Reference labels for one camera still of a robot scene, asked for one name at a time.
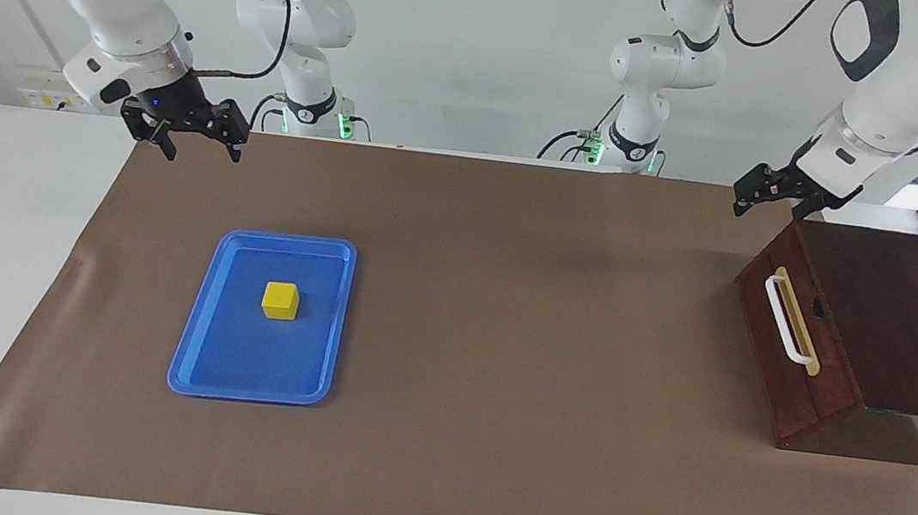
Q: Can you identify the brown table mat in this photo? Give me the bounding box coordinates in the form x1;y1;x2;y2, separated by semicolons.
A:
0;100;918;515

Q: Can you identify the yellow cube block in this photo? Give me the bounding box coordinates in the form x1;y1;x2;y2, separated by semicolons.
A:
259;280;302;323

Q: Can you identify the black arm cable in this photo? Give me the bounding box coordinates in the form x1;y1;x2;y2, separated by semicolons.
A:
190;0;295;88
713;0;828;57

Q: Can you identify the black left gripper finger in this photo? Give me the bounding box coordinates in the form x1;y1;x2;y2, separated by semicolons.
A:
730;184;760;220
788;197;824;225

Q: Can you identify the blue plastic tray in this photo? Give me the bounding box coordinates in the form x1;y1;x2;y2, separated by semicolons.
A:
165;221;360;413

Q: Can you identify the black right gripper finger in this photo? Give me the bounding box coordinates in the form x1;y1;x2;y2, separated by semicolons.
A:
218;127;249;166
147;125;181;164

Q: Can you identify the wooden drawer with white handle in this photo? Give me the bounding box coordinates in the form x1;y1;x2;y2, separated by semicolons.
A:
721;215;887;427

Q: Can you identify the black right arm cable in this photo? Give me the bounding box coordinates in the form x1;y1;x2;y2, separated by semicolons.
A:
190;0;295;88

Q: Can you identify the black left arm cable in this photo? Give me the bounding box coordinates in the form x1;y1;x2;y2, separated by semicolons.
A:
713;0;828;57

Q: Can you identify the white wall socket box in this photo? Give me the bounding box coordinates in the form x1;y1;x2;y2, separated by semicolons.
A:
16;65;94;115

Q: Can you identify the black base cable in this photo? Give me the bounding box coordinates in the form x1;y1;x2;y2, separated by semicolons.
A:
536;126;605;167
247;91;285;134

